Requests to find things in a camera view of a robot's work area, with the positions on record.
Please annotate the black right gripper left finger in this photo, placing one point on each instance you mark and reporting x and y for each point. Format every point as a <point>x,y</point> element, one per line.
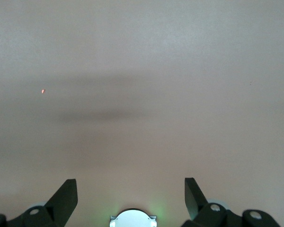
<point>52,212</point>

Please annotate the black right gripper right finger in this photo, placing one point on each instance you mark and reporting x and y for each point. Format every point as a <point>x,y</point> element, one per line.
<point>203,212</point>

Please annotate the brown table mat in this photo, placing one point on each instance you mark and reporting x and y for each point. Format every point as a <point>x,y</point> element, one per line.
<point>156,59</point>

